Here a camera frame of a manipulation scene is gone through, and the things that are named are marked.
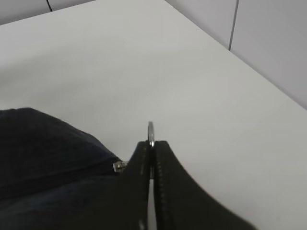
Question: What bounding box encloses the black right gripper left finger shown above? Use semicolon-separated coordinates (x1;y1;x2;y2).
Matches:
71;140;153;230

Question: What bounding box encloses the navy blue lunch bag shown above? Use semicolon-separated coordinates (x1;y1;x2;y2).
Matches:
0;108;128;230

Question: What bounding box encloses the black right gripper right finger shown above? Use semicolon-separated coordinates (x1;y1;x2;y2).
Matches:
153;141;255;230

